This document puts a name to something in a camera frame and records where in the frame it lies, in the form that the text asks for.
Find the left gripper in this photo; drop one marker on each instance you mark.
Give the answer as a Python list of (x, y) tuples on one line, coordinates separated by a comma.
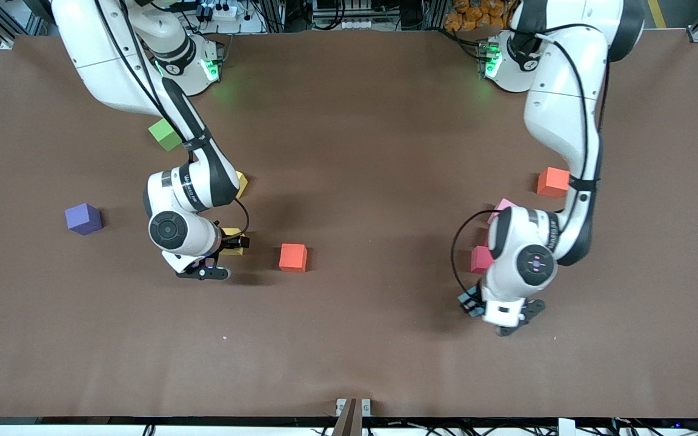
[(472, 303)]

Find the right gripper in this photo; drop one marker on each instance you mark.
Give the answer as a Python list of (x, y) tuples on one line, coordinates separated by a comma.
[(229, 243)]

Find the yellow cube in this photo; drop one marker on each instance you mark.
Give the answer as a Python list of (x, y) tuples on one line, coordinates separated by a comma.
[(234, 252), (242, 184)]

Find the red cube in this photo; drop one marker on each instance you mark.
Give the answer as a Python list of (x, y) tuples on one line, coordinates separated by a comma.
[(480, 260)]

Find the orange cube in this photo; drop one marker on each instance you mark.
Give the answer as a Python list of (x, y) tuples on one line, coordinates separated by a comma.
[(293, 257), (552, 181)]

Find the pink cube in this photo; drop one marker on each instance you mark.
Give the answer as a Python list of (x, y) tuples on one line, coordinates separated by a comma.
[(500, 208)]

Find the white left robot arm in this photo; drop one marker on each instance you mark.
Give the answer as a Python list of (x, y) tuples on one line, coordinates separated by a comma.
[(561, 97)]

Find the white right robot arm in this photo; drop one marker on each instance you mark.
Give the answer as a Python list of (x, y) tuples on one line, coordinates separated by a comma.
[(106, 60)]

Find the small white box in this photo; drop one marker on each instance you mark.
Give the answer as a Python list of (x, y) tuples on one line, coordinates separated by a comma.
[(567, 427)]

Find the brown table mat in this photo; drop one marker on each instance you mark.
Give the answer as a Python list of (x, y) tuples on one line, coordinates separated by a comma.
[(385, 339)]

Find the purple cube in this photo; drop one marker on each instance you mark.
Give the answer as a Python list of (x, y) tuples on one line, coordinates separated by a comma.
[(82, 218)]

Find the green cube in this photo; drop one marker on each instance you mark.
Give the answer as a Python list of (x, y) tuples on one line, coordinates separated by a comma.
[(161, 133)]

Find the white power strip with plugs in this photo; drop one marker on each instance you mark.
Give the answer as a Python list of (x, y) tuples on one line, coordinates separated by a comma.
[(228, 11)]

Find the pile of orange objects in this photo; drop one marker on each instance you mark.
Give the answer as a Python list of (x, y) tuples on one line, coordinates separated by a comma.
[(458, 18)]

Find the metal bracket with brown post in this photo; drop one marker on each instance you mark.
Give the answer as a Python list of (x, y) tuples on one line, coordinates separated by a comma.
[(351, 418)]

